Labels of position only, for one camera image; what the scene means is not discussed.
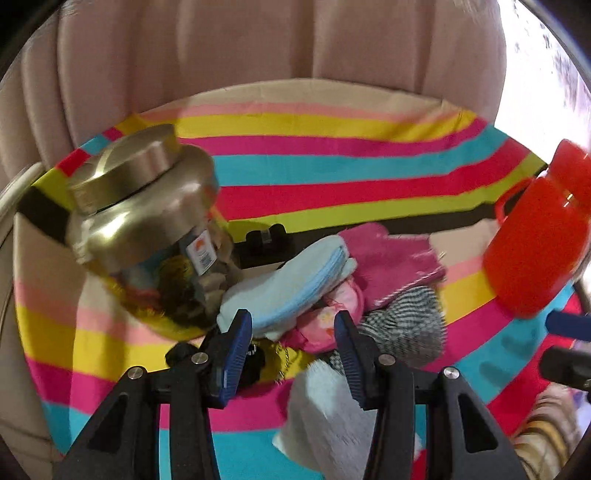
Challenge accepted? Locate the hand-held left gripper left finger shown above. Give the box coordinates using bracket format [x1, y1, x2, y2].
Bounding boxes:
[55, 308, 254, 480]

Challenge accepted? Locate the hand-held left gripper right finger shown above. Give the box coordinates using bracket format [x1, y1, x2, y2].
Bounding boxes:
[333, 310, 527, 480]

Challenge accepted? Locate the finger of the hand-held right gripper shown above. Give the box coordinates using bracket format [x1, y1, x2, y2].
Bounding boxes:
[545, 310, 591, 342]
[538, 346, 591, 386]

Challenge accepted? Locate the pink printed fabric pouch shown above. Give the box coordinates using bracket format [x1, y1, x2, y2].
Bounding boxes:
[281, 277, 365, 354]

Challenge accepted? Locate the black white striped knit sock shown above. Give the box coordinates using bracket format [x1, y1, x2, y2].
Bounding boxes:
[323, 285, 448, 374]

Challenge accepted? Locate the white fluffy sock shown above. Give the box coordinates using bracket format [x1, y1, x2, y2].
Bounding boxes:
[272, 360, 421, 480]

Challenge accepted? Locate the beige green striped towel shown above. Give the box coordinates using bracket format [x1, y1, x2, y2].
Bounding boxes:
[508, 383, 587, 480]

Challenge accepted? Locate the light blue sock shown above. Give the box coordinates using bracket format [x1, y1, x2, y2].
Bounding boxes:
[217, 234, 358, 340]

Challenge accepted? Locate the magenta knit glove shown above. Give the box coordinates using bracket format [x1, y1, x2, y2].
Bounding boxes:
[337, 222, 446, 310]

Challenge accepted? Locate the red thermos jug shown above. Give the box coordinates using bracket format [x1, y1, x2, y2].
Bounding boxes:
[482, 138, 591, 319]

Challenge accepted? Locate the black hair clip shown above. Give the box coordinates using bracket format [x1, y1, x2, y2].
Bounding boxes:
[245, 224, 287, 259]

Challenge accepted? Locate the glass jar with gold lid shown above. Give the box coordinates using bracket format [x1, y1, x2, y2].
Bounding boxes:
[65, 124, 241, 342]

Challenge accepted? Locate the multicolour striped cloth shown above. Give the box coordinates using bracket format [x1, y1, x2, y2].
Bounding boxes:
[14, 78, 587, 480]

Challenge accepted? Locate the beige curtain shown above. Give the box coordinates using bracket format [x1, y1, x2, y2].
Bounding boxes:
[0, 0, 513, 185]

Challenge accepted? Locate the gold chain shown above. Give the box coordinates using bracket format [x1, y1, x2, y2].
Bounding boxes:
[270, 342, 296, 384]

